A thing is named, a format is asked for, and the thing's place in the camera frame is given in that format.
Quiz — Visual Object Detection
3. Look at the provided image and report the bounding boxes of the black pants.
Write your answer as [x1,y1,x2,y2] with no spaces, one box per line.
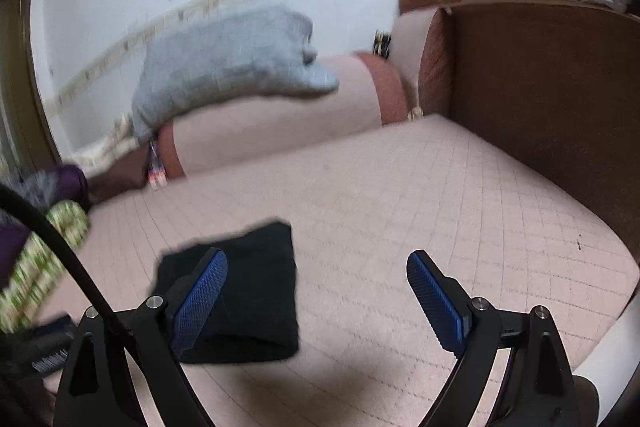
[152,220,299,364]

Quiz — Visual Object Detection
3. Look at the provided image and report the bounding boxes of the green patterned rolled blanket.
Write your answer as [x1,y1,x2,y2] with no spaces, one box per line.
[1,200,90,334]

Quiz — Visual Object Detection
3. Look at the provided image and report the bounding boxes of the pink quilted mattress cover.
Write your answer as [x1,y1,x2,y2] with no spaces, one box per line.
[37,114,640,427]

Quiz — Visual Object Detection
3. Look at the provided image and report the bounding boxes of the purple garment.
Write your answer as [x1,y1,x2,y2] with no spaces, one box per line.
[1,165,90,287]

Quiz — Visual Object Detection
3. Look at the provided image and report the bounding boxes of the dark brown cushion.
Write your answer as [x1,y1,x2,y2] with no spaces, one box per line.
[88,145,150,205]

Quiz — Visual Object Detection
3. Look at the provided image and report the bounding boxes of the red and blue small packet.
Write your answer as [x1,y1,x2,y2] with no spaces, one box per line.
[148,140,167,190]

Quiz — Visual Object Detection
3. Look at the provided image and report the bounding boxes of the cream crumpled cloth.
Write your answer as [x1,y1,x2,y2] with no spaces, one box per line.
[65,115,141,179]

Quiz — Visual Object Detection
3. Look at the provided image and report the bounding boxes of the pink bolster with red ends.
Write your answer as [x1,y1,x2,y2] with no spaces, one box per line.
[157,52,409,179]

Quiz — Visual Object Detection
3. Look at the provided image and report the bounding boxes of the grey quilted blanket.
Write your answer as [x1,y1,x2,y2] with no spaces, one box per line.
[131,6,340,140]

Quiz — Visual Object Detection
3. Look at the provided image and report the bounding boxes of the black and gold small object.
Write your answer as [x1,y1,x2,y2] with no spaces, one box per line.
[372,31,392,60]

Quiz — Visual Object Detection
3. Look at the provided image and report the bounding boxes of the black cable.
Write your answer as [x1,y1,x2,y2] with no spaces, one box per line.
[0,181,212,427]

